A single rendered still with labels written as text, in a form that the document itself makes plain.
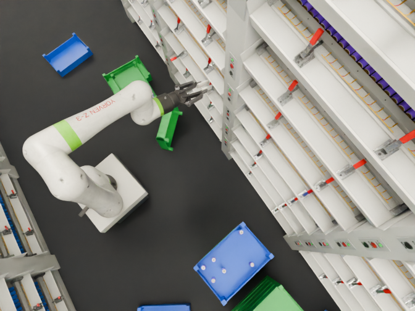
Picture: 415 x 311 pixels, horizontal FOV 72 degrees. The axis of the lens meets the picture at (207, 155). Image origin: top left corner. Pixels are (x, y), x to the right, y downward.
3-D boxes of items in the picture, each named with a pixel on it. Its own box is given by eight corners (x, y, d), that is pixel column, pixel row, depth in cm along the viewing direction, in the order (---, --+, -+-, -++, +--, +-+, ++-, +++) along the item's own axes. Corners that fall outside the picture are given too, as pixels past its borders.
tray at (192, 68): (224, 119, 152) (220, 114, 143) (167, 40, 168) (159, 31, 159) (255, 95, 149) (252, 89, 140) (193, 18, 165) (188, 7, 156)
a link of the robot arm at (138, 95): (70, 132, 115) (86, 150, 111) (60, 113, 105) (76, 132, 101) (142, 90, 130) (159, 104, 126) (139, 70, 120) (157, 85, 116)
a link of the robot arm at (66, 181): (110, 224, 140) (53, 205, 90) (91, 201, 144) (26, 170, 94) (131, 207, 143) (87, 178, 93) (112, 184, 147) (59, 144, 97)
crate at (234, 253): (223, 302, 127) (223, 306, 120) (194, 266, 132) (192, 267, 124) (271, 255, 132) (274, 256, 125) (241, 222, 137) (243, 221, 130)
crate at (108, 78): (118, 99, 213) (114, 94, 205) (105, 79, 218) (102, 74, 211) (152, 79, 217) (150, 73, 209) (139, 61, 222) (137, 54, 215)
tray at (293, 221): (297, 234, 152) (297, 237, 139) (232, 144, 168) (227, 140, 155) (329, 213, 149) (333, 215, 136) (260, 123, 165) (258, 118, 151)
